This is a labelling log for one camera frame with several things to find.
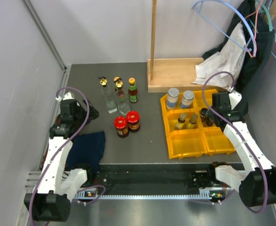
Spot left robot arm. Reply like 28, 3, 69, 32
24, 88, 94, 225

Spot yellow bin front left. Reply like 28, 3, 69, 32
166, 129, 207, 159

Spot black cap spice jar back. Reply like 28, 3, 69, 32
205, 117, 214, 127

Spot clear bottle red label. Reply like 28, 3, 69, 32
115, 80, 131, 116

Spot green bottle gold pourer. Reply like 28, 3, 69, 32
114, 76, 122, 92

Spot wooden pole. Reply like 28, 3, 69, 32
150, 0, 157, 81

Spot yellow bin front right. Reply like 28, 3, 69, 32
203, 128, 235, 156

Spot red lid jar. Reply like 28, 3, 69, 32
126, 111, 140, 132
114, 116, 129, 138

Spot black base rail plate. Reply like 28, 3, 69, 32
83, 170, 219, 190

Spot purple cable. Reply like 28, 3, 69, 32
29, 87, 107, 226
202, 71, 269, 214

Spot red sauce bottle yellow cap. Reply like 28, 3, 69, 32
128, 77, 138, 103

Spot silver lid spice jar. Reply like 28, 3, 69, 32
166, 88, 180, 110
180, 90, 195, 109

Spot yellow bin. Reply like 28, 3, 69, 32
163, 111, 203, 136
160, 92, 197, 116
166, 129, 207, 159
203, 128, 235, 156
198, 108, 219, 129
194, 89, 218, 108

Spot yellow bin back left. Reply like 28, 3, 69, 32
160, 92, 197, 116

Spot navy blue cloth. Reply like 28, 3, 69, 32
65, 131, 106, 173

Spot white crumpled cloth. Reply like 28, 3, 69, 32
193, 22, 246, 85

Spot blue clothes hanger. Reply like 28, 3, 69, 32
191, 0, 257, 54

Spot yellow label brown cap bottle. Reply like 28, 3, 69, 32
186, 114, 198, 129

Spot small brown cap bottle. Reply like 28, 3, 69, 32
175, 113, 186, 130

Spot yellow bin middle left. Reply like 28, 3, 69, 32
163, 111, 203, 136

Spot black cap spice jar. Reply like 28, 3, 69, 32
205, 117, 214, 127
200, 108, 208, 121

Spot yellow bin middle right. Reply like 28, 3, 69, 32
198, 108, 219, 129

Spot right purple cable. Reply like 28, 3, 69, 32
202, 71, 269, 214

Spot clear bottle gold pourer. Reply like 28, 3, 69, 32
98, 77, 118, 114

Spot dark green jacket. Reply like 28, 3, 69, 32
202, 0, 276, 123

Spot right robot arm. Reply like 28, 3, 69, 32
206, 91, 276, 208

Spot green clothes hanger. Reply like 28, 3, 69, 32
258, 0, 273, 32

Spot brown orange cloth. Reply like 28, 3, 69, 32
40, 116, 60, 169

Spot yellow bin back right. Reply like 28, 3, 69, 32
194, 89, 218, 108

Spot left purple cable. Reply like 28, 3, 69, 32
29, 87, 107, 226

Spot pink clothes hanger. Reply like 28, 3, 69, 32
245, 0, 266, 58

